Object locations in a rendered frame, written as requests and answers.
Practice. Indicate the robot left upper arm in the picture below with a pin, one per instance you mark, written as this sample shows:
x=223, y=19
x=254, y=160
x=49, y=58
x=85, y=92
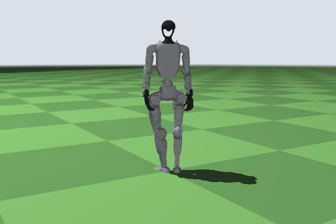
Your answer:
x=149, y=58

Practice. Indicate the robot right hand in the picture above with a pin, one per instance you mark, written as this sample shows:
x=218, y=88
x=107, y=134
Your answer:
x=189, y=101

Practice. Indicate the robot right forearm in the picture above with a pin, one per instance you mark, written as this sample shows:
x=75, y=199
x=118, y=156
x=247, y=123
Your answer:
x=187, y=83

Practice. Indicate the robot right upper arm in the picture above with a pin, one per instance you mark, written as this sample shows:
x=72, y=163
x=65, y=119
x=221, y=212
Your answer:
x=185, y=59

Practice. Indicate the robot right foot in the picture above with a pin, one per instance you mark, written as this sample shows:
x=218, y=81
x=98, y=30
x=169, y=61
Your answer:
x=176, y=169

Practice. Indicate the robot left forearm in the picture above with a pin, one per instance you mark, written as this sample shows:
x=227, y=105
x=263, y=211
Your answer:
x=146, y=81

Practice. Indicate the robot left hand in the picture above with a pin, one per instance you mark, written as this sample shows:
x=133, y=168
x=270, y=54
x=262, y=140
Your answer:
x=146, y=92

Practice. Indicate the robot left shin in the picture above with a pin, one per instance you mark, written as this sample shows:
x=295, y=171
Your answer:
x=161, y=147

